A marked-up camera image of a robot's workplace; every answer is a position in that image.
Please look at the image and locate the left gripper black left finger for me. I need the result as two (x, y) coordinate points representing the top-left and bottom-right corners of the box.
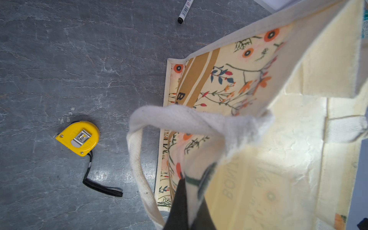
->
(163, 179), (189, 230)

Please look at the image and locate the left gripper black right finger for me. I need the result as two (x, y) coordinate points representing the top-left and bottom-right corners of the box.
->
(191, 199), (216, 230)

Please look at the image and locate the cream floral tote bag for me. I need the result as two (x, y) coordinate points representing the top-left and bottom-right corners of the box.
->
(126, 1), (368, 230)

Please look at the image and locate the yellow tape measure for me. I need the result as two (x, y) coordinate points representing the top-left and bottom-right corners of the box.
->
(54, 121), (123, 197)

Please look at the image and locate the black white marker pen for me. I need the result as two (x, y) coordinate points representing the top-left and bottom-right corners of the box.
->
(177, 0), (193, 24)

